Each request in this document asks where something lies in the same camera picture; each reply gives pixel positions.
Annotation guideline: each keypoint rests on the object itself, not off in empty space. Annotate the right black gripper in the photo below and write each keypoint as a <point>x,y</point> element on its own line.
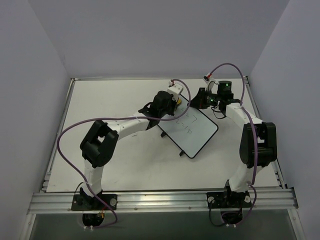
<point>200,98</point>

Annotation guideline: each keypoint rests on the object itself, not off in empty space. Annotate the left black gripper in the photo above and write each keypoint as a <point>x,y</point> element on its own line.
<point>172,107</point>

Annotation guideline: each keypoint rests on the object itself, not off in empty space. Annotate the white whiteboard black frame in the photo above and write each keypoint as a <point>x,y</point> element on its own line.
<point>190,133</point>

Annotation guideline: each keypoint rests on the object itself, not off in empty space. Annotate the yellow whiteboard eraser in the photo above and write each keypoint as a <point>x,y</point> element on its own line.
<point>179,101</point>

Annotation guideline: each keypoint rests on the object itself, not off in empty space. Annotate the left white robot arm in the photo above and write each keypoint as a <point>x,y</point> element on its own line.
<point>100,142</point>

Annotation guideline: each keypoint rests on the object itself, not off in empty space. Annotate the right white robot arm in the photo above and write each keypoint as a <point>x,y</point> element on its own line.
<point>258,143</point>

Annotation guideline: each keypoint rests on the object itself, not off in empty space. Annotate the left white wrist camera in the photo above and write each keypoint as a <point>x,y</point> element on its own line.
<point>175,90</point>

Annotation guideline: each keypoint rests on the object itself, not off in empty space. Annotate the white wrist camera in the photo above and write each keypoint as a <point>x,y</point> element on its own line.
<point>175,90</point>
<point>210,82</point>

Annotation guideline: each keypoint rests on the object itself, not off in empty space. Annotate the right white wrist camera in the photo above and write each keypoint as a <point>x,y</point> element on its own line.
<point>210,82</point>

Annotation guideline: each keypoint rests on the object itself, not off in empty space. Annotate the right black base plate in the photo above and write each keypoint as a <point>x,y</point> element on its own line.
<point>234,200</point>

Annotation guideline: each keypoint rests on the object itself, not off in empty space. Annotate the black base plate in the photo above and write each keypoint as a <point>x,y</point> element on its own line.
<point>83,202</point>
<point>234,200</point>

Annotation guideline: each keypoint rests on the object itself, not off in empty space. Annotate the aluminium rail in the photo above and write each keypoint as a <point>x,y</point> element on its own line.
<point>163,201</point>

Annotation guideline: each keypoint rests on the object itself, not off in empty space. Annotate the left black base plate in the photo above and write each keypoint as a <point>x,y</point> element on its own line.
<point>83,202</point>

